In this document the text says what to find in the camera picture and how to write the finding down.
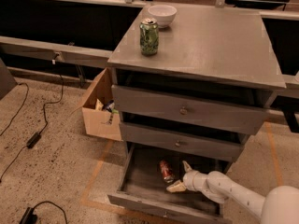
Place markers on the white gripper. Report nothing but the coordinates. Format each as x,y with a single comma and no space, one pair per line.
191,178

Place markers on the red coke can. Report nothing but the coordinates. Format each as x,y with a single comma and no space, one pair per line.
166,171

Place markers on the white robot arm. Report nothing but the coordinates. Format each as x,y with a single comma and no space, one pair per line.
279,206

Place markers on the grey middle drawer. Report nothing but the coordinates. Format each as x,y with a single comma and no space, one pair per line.
180,142

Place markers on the grey open bottom drawer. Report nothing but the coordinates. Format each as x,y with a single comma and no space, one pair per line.
143,189

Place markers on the grey top drawer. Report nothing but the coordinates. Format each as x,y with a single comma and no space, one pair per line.
195,111

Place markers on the grey drawer cabinet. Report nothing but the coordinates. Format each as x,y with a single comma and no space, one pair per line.
218,54

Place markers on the green soda can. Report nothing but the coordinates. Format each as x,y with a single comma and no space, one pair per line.
149,36

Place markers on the cardboard box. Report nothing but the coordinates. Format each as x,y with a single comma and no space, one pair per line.
99,122

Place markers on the items inside cardboard box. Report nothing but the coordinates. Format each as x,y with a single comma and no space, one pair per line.
109,107

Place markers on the black power adapter foreground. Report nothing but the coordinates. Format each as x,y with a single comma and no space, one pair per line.
29,216

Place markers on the white bowl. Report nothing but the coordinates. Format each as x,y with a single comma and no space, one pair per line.
163,14

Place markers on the grey metal railing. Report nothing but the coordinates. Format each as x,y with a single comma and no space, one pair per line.
19,45

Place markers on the black power adapter with cable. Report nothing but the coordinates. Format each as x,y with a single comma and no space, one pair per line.
37,135

